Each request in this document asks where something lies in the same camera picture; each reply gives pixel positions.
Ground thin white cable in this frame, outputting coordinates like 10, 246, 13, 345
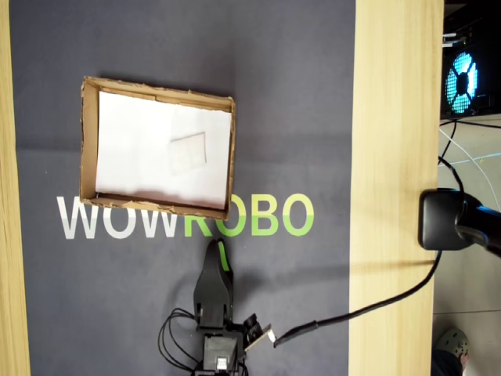
437, 154, 501, 168
438, 128, 501, 193

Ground white paper sheet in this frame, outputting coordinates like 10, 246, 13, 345
95, 89, 232, 211

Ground open cardboard box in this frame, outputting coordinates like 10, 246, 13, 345
77, 75, 239, 221

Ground black computer case with fan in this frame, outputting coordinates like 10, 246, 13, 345
440, 0, 501, 121

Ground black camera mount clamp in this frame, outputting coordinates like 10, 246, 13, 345
417, 188, 501, 259

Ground thick black camera cable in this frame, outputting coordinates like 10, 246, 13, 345
273, 250, 443, 349

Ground grey clog shoe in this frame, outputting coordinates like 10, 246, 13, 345
436, 327, 470, 364

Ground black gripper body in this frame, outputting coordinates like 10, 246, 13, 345
194, 301, 236, 333

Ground small pale square block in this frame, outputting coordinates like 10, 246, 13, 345
168, 132, 207, 176

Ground dark grey WOWROBO mat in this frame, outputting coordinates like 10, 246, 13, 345
8, 0, 357, 376

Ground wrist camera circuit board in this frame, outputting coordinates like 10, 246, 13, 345
241, 313, 278, 353

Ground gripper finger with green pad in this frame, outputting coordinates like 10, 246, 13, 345
217, 241, 231, 273
194, 239, 235, 306

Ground thin black cable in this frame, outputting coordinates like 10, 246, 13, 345
437, 121, 469, 195
438, 119, 501, 130

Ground thin black servo wires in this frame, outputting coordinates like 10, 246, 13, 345
157, 307, 205, 372

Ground dark trouser leg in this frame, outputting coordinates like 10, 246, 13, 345
432, 349, 469, 376

